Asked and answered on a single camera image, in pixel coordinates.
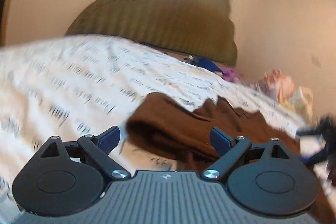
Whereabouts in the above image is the blue garment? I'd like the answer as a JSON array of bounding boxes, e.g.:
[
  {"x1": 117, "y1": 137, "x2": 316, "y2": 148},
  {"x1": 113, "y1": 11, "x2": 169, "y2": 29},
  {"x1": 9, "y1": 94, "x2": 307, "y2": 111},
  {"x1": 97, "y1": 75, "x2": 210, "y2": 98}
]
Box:
[{"x1": 185, "y1": 56, "x2": 221, "y2": 72}]

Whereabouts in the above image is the purple pink garment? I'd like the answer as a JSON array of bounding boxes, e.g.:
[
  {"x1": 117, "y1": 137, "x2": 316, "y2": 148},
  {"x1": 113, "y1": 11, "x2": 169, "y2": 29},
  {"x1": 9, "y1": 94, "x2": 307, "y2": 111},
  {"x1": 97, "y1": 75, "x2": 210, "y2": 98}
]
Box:
[{"x1": 221, "y1": 67, "x2": 241, "y2": 83}]

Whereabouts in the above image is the brown cloth garment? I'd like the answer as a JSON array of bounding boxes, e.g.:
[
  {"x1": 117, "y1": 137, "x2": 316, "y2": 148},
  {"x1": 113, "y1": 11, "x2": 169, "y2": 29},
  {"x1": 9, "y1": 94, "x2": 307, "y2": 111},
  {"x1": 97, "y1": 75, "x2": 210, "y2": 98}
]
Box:
[{"x1": 126, "y1": 91, "x2": 336, "y2": 224}]

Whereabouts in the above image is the olive green scalloped headboard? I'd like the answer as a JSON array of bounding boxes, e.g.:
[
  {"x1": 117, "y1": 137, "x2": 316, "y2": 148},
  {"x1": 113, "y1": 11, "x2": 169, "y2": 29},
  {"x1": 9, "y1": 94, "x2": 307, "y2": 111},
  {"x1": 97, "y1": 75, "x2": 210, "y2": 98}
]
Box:
[{"x1": 66, "y1": 0, "x2": 238, "y2": 67}]

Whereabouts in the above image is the white script-print bed cover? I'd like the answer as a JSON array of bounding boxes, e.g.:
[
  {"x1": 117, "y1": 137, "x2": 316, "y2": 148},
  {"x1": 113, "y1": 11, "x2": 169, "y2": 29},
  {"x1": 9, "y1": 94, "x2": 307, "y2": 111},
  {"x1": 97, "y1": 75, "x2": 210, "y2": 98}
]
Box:
[{"x1": 0, "y1": 34, "x2": 336, "y2": 224}]

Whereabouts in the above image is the cream yellow blanket pile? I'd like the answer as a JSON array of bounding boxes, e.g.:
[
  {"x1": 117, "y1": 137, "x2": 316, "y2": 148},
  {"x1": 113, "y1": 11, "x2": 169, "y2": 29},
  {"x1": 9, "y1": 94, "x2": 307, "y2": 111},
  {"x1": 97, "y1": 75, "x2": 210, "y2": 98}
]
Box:
[{"x1": 282, "y1": 86, "x2": 313, "y2": 122}]

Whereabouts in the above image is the peach pink clothes pile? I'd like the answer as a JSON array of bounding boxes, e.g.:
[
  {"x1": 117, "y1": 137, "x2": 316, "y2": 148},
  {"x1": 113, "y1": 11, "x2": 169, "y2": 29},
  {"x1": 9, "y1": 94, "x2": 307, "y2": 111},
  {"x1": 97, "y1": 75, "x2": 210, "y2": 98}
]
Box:
[{"x1": 261, "y1": 69, "x2": 295, "y2": 103}]

